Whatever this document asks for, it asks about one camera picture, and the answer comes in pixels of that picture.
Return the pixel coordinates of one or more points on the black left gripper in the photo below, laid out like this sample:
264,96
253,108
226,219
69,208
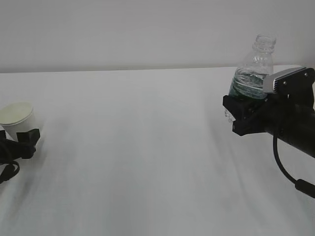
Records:
23,148

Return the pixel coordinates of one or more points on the clear green-label water bottle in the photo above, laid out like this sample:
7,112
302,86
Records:
248,78

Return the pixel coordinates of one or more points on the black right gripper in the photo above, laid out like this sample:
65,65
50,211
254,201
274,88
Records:
290,117

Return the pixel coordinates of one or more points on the white paper cup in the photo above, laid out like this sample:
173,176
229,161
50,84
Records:
17,117

